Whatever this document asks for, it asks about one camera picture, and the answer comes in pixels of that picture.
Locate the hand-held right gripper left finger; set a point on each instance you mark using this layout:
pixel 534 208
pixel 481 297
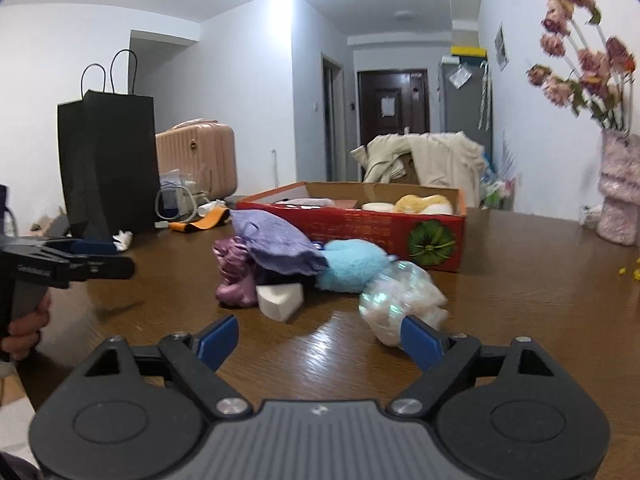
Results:
pixel 220 342

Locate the wall poster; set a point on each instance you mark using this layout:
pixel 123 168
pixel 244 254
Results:
pixel 501 47

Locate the white wedge sponge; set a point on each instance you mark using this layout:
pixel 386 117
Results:
pixel 280 302

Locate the small white tube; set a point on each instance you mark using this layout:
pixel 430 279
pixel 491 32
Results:
pixel 211 207

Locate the clear pouch on refrigerator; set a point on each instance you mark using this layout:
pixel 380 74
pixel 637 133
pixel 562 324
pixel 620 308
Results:
pixel 460 76

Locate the pink suitcase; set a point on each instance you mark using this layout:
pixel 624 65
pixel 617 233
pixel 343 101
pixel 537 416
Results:
pixel 200 160

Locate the crumpled white tissue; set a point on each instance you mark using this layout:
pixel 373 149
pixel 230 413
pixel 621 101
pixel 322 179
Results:
pixel 123 240

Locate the grey refrigerator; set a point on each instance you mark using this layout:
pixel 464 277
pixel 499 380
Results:
pixel 462 110

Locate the iridescent plastic bag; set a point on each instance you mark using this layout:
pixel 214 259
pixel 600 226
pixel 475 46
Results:
pixel 400 295

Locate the white paper note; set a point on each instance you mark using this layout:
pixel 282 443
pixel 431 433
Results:
pixel 389 106

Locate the yellow box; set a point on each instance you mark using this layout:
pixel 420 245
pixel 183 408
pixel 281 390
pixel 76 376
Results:
pixel 469 50

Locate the black paper bag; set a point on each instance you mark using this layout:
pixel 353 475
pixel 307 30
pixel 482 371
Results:
pixel 110 170

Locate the purple felt cloth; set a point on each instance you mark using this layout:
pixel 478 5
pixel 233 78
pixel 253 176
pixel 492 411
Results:
pixel 280 240

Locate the person's left hand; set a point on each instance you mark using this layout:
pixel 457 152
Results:
pixel 25 335

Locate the pink textured vase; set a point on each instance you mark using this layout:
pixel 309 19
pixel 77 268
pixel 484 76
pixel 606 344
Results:
pixel 620 195

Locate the red cardboard box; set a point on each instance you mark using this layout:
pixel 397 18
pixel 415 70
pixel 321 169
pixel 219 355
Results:
pixel 360 230

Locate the clear plastic pouch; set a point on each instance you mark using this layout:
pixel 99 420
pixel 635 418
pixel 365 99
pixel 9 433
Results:
pixel 175 195

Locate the white round sponge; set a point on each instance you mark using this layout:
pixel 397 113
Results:
pixel 377 207

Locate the grey interior door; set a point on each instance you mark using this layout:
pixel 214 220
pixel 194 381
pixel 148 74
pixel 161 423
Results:
pixel 332 125

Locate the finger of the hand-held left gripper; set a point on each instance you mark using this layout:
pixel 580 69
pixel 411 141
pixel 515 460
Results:
pixel 92 247
pixel 107 267

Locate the purple satin scrunchie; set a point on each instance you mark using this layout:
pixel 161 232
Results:
pixel 232 280

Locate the small round ceiling lamp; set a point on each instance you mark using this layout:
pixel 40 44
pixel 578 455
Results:
pixel 405 14

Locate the yellow flower bits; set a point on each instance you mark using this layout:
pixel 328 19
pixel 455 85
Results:
pixel 631 270

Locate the light blue fluffy scrunchie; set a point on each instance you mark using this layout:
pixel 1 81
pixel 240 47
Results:
pixel 350 265

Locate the bunch of dried roses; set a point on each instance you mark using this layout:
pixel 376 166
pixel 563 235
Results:
pixel 595 67

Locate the yellow fluffy plush ball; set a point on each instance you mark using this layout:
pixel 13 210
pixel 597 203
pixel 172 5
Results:
pixel 425 204

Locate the white folded umbrella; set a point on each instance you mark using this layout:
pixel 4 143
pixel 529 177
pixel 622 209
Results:
pixel 484 97

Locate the beige coat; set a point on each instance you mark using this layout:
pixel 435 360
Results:
pixel 435 160

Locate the dark brown door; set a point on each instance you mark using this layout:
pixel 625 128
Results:
pixel 410 125

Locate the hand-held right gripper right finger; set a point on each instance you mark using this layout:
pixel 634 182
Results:
pixel 420 345

